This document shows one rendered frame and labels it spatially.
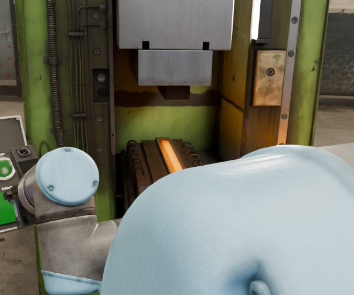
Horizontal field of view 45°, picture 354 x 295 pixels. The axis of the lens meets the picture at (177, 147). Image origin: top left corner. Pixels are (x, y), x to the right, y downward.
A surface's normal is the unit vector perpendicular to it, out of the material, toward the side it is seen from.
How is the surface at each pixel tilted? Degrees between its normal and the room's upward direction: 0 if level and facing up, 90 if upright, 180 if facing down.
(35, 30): 90
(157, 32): 90
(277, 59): 90
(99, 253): 62
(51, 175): 55
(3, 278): 0
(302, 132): 90
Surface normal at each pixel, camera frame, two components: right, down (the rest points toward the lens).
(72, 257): 0.22, -0.22
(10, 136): 0.50, -0.25
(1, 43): -0.02, 0.30
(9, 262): 0.03, -0.95
